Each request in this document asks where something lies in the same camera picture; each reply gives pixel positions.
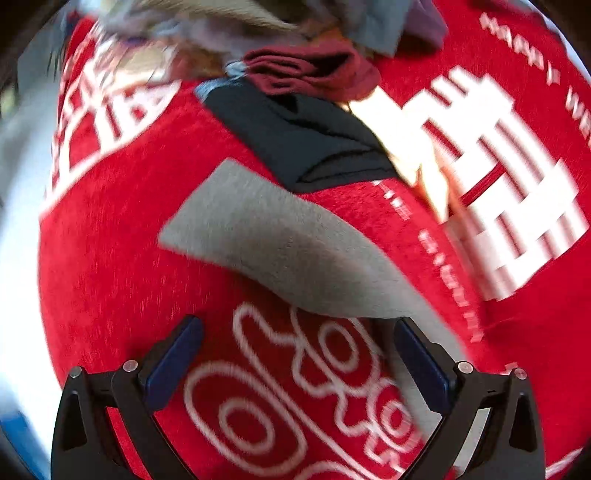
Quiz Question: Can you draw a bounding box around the maroon garment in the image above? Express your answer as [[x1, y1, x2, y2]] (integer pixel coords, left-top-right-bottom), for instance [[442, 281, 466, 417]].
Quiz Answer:
[[242, 39, 382, 100]]

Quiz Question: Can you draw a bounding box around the pile of mixed clothes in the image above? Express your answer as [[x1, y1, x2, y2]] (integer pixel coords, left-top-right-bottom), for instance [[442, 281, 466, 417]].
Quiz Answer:
[[139, 0, 352, 78]]

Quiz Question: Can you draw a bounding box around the red printed blanket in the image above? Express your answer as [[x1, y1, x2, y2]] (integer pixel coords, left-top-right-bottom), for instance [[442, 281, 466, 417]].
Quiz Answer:
[[39, 0, 591, 480]]

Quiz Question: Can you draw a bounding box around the black garment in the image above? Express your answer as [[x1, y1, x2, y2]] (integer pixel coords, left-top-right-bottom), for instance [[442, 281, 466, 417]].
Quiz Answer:
[[196, 78, 400, 193]]

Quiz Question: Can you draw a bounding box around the grey-blue garment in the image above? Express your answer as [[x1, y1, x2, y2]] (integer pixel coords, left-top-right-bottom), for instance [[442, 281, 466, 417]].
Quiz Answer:
[[342, 0, 417, 57]]

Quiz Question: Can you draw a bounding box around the purple garment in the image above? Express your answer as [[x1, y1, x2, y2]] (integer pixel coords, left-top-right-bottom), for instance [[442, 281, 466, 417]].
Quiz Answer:
[[410, 0, 450, 49]]

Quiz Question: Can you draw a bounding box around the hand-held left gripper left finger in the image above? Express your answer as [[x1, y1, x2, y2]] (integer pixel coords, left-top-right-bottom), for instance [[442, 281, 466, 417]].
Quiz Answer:
[[51, 315, 205, 480]]

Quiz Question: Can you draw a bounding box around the grey cloth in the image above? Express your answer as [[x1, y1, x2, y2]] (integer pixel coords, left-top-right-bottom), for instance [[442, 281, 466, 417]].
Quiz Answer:
[[158, 158, 471, 437]]

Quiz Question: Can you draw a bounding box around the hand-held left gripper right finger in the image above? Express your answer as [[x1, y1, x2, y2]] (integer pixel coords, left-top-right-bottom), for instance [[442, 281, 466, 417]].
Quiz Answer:
[[393, 318, 546, 480]]

